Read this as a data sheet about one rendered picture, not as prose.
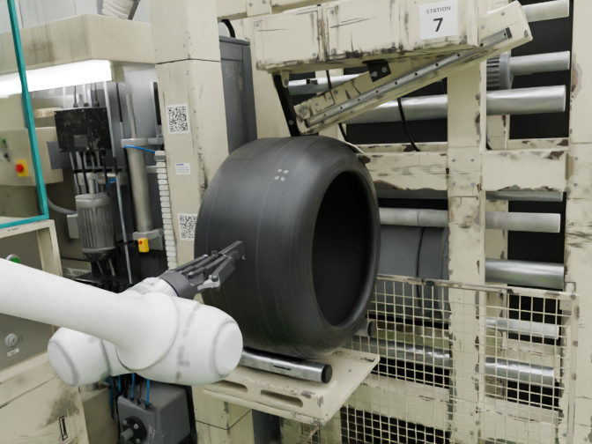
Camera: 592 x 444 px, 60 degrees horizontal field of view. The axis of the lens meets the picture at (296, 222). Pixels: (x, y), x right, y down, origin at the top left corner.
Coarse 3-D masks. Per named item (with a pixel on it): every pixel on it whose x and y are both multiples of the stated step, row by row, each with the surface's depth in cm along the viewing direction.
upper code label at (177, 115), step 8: (184, 104) 133; (168, 112) 137; (176, 112) 135; (184, 112) 134; (168, 120) 137; (176, 120) 136; (184, 120) 134; (168, 128) 138; (176, 128) 136; (184, 128) 135
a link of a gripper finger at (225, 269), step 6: (228, 258) 100; (222, 264) 98; (228, 264) 98; (216, 270) 95; (222, 270) 96; (228, 270) 98; (216, 276) 93; (222, 276) 96; (222, 282) 96; (216, 288) 92
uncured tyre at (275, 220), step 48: (288, 144) 120; (336, 144) 124; (240, 192) 113; (288, 192) 109; (336, 192) 153; (240, 240) 110; (288, 240) 107; (336, 240) 158; (240, 288) 111; (288, 288) 108; (336, 288) 154; (288, 336) 113; (336, 336) 124
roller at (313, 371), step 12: (240, 360) 131; (252, 360) 129; (264, 360) 128; (276, 360) 126; (288, 360) 125; (300, 360) 124; (276, 372) 127; (288, 372) 124; (300, 372) 122; (312, 372) 121; (324, 372) 120
